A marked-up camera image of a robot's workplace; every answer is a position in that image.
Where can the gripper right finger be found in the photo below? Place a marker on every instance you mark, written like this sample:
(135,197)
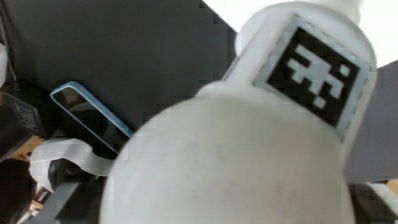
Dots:
(375,203)

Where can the blue-edged smartphone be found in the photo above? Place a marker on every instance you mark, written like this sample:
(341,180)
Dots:
(92,115)

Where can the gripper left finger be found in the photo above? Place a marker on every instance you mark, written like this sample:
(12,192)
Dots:
(55,204)

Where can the white lamp bulb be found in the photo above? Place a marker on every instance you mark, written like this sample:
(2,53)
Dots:
(234,159)

